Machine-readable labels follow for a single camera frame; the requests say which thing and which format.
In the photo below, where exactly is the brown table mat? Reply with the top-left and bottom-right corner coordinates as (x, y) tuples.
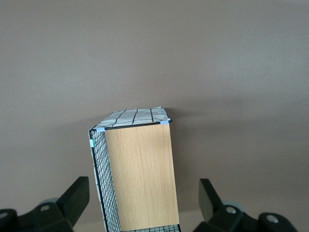
(0, 0), (309, 232)

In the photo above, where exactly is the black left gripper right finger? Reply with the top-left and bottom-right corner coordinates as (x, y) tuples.
(194, 178), (297, 232)

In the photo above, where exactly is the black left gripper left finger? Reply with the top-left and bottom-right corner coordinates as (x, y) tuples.
(0, 176), (90, 232)

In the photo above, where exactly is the wire basket with wooden shelf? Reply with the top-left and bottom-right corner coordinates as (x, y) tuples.
(86, 108), (181, 232)

